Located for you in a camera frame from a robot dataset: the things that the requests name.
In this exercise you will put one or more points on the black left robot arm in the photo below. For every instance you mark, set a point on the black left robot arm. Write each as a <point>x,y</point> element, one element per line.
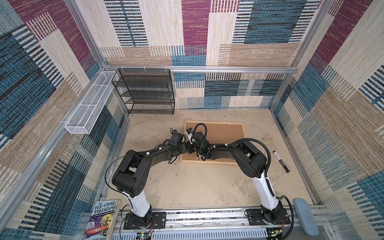
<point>131,176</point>

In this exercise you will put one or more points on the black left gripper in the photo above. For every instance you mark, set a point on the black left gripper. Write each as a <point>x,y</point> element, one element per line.
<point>183,146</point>

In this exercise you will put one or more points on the grey blue padded object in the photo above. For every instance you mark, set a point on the grey blue padded object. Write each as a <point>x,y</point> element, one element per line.
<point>306,217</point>

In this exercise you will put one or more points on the aluminium front rail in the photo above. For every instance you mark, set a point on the aluminium front rail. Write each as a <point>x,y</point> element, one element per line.
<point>232,224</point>

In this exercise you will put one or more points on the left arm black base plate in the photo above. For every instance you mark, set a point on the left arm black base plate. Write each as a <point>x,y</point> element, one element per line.
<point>155,220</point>

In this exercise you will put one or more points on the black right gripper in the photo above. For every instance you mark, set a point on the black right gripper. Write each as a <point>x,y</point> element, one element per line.
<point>189,146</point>

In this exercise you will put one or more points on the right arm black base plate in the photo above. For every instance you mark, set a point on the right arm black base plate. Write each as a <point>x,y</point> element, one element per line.
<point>256,217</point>

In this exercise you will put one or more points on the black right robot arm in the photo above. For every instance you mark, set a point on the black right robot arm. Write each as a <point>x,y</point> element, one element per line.
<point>252,156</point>

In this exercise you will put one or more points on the colourful treehouse book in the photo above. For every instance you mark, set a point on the colourful treehouse book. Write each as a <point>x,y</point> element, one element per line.
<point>102,220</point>

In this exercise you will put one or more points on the light wooden picture frame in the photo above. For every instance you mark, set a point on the light wooden picture frame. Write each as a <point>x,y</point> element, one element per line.
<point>183,162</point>

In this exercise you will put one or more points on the black wire mesh shelf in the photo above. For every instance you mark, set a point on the black wire mesh shelf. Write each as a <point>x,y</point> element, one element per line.
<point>145,91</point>

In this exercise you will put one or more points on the black marker pen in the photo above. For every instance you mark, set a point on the black marker pen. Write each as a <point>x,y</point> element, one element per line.
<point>281,162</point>

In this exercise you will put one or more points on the white wire mesh basket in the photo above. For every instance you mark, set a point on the white wire mesh basket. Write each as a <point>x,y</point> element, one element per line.
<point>86,114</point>

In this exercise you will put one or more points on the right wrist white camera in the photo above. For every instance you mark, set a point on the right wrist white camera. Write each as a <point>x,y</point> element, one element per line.
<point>189,132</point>

